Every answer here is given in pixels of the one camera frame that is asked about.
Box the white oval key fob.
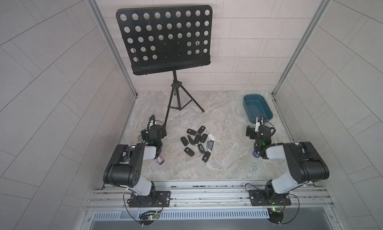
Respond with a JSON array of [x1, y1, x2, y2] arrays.
[[208, 133, 216, 141]]

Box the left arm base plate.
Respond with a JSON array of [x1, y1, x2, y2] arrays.
[[128, 191, 171, 208]]

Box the purple round sticker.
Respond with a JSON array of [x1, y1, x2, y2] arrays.
[[252, 151, 260, 158]]

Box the black flip key right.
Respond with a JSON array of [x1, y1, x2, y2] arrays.
[[200, 133, 208, 143]]

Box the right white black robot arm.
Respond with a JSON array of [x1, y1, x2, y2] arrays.
[[246, 115, 330, 206]]

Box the black VW key bottom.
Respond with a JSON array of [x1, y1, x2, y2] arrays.
[[202, 151, 211, 163]]

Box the green circuit board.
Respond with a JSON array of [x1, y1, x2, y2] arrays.
[[139, 211, 161, 226], [267, 208, 284, 225]]

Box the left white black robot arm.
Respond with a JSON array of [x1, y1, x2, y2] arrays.
[[103, 115, 167, 198]]

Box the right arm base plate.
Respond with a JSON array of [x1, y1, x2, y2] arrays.
[[248, 189, 291, 206]]

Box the black VW key lower left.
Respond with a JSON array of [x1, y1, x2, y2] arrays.
[[184, 147, 195, 157]]

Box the black VW key top right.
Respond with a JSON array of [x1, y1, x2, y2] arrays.
[[197, 125, 206, 134]]

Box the aluminium mounting rail frame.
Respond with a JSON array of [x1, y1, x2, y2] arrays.
[[75, 180, 345, 230]]

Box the black flip key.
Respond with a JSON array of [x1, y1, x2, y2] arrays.
[[194, 134, 201, 144], [200, 133, 208, 143]]

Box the teal plastic storage box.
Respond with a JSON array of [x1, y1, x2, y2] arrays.
[[243, 94, 273, 124]]

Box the purple glitter cylinder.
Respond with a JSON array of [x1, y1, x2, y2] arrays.
[[156, 155, 165, 165]]

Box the silver BMW car key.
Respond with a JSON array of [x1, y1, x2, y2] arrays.
[[206, 140, 214, 152]]

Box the black perforated music stand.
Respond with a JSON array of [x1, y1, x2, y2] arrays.
[[116, 5, 213, 110]]

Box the black chrome slim key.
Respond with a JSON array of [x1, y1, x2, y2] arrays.
[[188, 135, 195, 145]]

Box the black vw key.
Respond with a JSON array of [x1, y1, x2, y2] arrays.
[[184, 147, 195, 157], [202, 151, 211, 163], [197, 125, 206, 134], [187, 128, 197, 136]]

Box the left green circuit board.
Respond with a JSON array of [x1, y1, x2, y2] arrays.
[[139, 211, 161, 226]]

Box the black VW key top left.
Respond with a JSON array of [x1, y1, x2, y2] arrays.
[[187, 128, 197, 136]]

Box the black flip key middle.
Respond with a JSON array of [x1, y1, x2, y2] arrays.
[[194, 134, 201, 144]]

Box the right green circuit board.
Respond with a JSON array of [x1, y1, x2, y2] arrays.
[[267, 208, 284, 225]]

